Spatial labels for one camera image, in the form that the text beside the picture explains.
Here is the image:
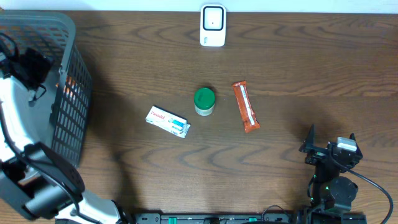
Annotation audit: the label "small orange box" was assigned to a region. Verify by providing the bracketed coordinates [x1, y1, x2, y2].
[62, 76, 76, 100]

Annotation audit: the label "red Top chocolate bar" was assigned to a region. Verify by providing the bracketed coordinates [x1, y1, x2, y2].
[232, 81, 261, 133]

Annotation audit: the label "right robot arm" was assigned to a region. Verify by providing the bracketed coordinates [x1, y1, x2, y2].
[296, 125, 367, 224]

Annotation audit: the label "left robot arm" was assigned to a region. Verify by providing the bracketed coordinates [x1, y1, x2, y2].
[1, 34, 135, 223]

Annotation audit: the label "green lid jar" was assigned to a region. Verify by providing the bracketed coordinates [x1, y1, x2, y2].
[194, 88, 216, 116]

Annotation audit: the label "grey plastic basket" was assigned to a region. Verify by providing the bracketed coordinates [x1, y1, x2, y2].
[1, 11, 93, 167]

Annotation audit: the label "white Panadol box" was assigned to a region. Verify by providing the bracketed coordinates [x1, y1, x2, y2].
[146, 106, 190, 138]

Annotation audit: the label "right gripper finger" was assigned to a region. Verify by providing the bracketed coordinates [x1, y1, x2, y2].
[299, 125, 315, 152]
[349, 133, 363, 159]

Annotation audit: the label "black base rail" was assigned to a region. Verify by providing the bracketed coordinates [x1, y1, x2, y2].
[134, 212, 305, 224]

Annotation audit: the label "right black cable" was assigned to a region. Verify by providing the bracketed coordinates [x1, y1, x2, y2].
[329, 146, 396, 224]

